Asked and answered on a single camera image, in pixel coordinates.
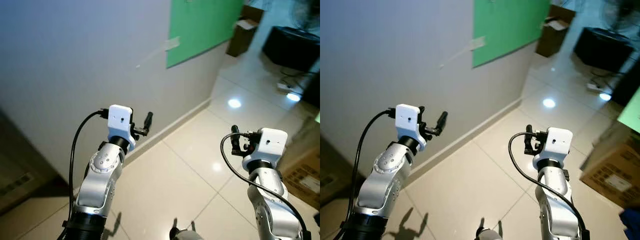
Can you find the tall brown cardboard box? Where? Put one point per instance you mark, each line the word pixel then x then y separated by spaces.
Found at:
pixel 242 35
pixel 552 32

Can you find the large green wall board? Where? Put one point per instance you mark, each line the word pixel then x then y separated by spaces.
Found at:
pixel 510 27
pixel 205 27

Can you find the black storage case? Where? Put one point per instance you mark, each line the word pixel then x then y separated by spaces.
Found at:
pixel 290 47
pixel 602 47

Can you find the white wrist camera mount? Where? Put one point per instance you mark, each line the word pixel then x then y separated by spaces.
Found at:
pixel 120 120
pixel 267 142
pixel 555 142
pixel 407 120

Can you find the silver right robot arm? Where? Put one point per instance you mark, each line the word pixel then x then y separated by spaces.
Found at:
pixel 270 210
pixel 555 200

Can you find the black standing fan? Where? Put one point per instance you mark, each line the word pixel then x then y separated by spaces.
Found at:
pixel 622 14
pixel 306 14

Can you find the black furniture piece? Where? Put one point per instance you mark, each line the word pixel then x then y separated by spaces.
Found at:
pixel 312 90
pixel 627 82

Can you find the white wall label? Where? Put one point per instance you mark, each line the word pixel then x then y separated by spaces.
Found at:
pixel 172 43
pixel 478 43

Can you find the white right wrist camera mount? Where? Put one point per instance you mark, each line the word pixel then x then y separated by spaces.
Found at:
pixel 555 142
pixel 267 142

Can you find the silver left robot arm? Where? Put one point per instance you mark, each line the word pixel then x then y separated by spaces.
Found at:
pixel 382 180
pixel 100 180

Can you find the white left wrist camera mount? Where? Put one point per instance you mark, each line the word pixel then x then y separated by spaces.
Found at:
pixel 407 120
pixel 120 120

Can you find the white power strip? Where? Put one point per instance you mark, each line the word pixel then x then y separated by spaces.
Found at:
pixel 596 86
pixel 287 88

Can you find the blue cloth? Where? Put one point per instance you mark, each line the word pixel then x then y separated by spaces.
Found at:
pixel 632 225

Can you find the printed brown cardboard box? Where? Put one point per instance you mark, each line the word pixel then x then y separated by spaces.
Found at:
pixel 612 172
pixel 302 172

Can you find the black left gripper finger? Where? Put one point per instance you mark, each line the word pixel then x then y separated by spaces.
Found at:
pixel 148 120
pixel 442 120
pixel 132 116
pixel 422 115

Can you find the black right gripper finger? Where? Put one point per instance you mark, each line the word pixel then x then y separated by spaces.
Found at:
pixel 235 134
pixel 528 134

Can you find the small green corrugated board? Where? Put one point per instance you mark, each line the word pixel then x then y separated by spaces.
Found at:
pixel 631 112
pixel 317 118

